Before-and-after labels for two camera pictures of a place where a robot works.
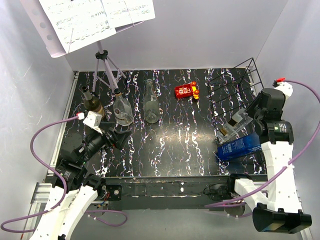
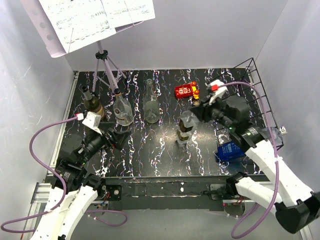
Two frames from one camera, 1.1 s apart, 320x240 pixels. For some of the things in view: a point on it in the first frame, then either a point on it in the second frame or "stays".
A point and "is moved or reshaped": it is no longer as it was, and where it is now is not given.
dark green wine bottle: x=92 y=103 stays
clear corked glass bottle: x=122 y=109 stays
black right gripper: x=250 y=108 -> x=202 y=111
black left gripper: x=121 y=137 stays
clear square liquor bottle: x=239 y=121 is moved or reshaped
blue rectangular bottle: x=246 y=145 stays
